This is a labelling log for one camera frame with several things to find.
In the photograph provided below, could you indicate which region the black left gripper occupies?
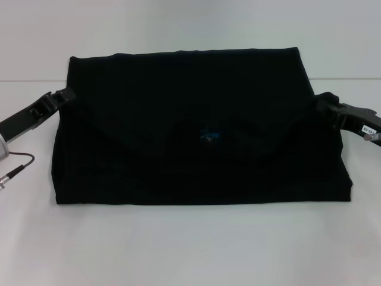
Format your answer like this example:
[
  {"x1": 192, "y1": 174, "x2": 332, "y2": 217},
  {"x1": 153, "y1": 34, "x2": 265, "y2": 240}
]
[{"x1": 0, "y1": 86, "x2": 77, "y2": 144}]

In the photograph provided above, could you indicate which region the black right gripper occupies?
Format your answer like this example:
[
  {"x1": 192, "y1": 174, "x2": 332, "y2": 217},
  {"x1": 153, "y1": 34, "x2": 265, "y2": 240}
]
[{"x1": 326, "y1": 101, "x2": 381, "y2": 147}]

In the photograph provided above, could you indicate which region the black shirt with FREE print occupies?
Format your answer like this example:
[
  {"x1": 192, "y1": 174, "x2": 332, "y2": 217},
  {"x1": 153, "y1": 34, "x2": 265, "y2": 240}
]
[{"x1": 52, "y1": 46, "x2": 354, "y2": 206}]

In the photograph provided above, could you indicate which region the dark left arm cable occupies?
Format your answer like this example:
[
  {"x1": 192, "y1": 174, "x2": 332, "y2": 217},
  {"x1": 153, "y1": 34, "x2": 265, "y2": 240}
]
[{"x1": 0, "y1": 152, "x2": 36, "y2": 190}]

